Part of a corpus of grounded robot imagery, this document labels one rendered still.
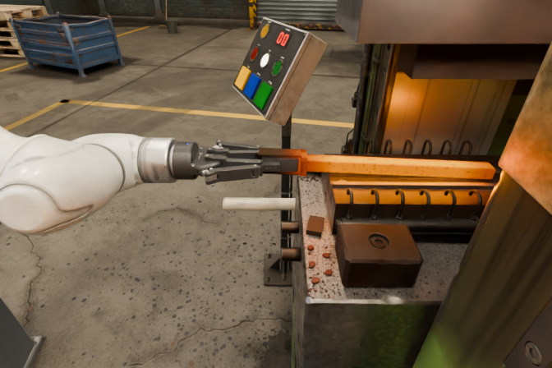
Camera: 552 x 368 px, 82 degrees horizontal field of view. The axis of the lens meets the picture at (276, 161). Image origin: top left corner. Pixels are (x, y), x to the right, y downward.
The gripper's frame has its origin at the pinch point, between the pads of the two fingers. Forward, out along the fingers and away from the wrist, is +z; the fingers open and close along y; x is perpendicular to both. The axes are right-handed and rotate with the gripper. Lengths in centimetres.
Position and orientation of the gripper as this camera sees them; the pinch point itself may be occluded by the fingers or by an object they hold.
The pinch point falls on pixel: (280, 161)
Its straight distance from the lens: 61.5
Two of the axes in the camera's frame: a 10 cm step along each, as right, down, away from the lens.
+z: 10.0, 0.1, -0.2
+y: -0.2, 5.3, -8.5
